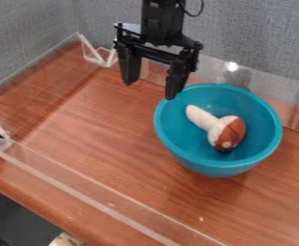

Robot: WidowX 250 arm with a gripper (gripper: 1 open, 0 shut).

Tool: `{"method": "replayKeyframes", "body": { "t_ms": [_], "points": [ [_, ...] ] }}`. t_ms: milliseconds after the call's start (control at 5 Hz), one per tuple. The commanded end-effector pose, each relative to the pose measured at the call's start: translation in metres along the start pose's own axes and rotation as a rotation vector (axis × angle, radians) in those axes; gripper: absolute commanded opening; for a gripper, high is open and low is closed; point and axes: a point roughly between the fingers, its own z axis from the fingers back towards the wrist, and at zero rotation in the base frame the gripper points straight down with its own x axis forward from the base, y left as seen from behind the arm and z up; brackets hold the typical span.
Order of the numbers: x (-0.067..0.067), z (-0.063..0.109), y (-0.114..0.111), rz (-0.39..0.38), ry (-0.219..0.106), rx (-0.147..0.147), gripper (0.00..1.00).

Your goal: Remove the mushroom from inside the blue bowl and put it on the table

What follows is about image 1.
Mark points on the blue plastic bowl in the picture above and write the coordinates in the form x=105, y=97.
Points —
x=186, y=140

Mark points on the clear acrylic front barrier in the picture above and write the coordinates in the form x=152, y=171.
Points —
x=158, y=226

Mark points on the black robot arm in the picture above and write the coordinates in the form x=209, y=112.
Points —
x=162, y=16

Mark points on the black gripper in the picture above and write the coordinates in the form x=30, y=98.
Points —
x=177, y=50

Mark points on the clear acrylic back barrier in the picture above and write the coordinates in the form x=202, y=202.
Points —
x=280, y=91

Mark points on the clear acrylic corner bracket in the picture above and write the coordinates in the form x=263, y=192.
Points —
x=101, y=56

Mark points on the clear acrylic barrier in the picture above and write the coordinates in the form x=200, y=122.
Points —
x=158, y=226
x=280, y=91

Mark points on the toy mushroom brown cap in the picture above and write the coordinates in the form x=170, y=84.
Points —
x=227, y=131

